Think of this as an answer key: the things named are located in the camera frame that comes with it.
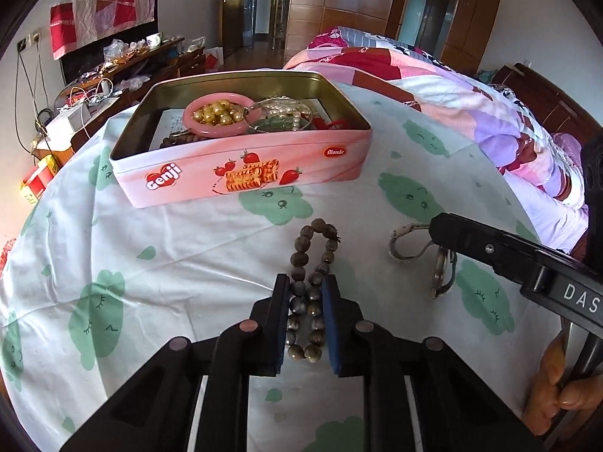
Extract dark bead bracelet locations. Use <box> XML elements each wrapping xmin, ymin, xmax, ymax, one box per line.
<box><xmin>285</xmin><ymin>218</ymin><xmax>342</xmax><ymax>363</ymax></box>

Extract white paper sheet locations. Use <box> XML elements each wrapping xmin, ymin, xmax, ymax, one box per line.
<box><xmin>150</xmin><ymin>108</ymin><xmax>189</xmax><ymax>150</ymax></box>

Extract pink tin box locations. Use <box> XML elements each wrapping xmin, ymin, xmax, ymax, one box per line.
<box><xmin>109</xmin><ymin>70</ymin><xmax>373</xmax><ymax>209</ymax></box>

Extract clear plastic bag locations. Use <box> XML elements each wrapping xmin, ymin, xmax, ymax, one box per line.
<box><xmin>103</xmin><ymin>38</ymin><xmax>128</xmax><ymax>60</ymax></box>

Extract yellow and red carton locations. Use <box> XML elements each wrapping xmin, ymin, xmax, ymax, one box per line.
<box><xmin>20</xmin><ymin>155</ymin><xmax>60</xmax><ymax>205</ymax></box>

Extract black television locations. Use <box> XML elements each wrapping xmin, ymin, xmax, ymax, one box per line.
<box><xmin>59</xmin><ymin>33</ymin><xmax>158</xmax><ymax>88</ymax></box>

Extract black cables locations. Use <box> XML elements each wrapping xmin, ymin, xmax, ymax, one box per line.
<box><xmin>13</xmin><ymin>49</ymin><xmax>48</xmax><ymax>151</ymax></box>

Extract pearl bead strand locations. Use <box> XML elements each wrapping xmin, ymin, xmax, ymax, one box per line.
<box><xmin>249</xmin><ymin>98</ymin><xmax>314</xmax><ymax>133</ymax></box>

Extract pink patchwork quilt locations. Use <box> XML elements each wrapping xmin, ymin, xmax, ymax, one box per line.
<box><xmin>283</xmin><ymin>26</ymin><xmax>589</xmax><ymax>255</ymax></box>

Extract silver wristwatch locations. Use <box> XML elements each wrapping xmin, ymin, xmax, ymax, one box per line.
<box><xmin>389</xmin><ymin>223</ymin><xmax>459</xmax><ymax>299</ymax></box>

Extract white box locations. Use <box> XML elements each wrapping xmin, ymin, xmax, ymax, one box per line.
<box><xmin>44</xmin><ymin>104</ymin><xmax>92</xmax><ymax>140</ymax></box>

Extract wooden bed headboard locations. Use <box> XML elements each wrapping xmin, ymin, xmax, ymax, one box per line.
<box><xmin>490</xmin><ymin>63</ymin><xmax>603</xmax><ymax>142</ymax></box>

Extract wooden door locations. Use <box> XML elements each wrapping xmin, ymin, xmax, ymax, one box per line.
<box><xmin>220</xmin><ymin>0</ymin><xmax>248</xmax><ymax>62</ymax></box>

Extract white green-cloud tablecloth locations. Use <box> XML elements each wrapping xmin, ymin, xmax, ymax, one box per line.
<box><xmin>0</xmin><ymin>80</ymin><xmax>580</xmax><ymax>452</ymax></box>

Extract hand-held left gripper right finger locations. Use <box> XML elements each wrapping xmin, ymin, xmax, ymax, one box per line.
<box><xmin>321</xmin><ymin>274</ymin><xmax>542</xmax><ymax>452</ymax></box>

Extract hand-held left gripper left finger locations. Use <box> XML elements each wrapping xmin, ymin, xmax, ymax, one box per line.
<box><xmin>61</xmin><ymin>273</ymin><xmax>291</xmax><ymax>452</ymax></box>

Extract wooden television cabinet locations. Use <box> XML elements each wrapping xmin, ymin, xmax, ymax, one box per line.
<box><xmin>33</xmin><ymin>38</ymin><xmax>208</xmax><ymax>165</ymax></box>

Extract person's right hand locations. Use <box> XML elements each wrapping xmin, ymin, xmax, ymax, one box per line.
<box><xmin>532</xmin><ymin>330</ymin><xmax>603</xmax><ymax>436</ymax></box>

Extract red knotted tassel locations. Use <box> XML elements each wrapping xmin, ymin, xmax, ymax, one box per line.
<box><xmin>312</xmin><ymin>117</ymin><xmax>352</xmax><ymax>131</ymax></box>

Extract red patchwork cover cloth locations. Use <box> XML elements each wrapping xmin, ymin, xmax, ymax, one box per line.
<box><xmin>49</xmin><ymin>0</ymin><xmax>158</xmax><ymax>61</ymax></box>

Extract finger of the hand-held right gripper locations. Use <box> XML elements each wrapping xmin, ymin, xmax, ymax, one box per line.
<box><xmin>430</xmin><ymin>213</ymin><xmax>538</xmax><ymax>288</ymax></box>

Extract red and white gift bag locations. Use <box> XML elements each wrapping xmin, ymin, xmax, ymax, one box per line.
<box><xmin>205</xmin><ymin>46</ymin><xmax>225</xmax><ymax>74</ymax></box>

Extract pink bangle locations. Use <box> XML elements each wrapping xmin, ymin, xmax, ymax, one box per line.
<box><xmin>183</xmin><ymin>93</ymin><xmax>255</xmax><ymax>138</ymax></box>

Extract red patterned bag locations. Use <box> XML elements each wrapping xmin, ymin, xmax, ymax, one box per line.
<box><xmin>0</xmin><ymin>239</ymin><xmax>18</xmax><ymax>275</ymax></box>

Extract gold bead necklace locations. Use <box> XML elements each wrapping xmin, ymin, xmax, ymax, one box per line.
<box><xmin>193</xmin><ymin>99</ymin><xmax>245</xmax><ymax>127</ymax></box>

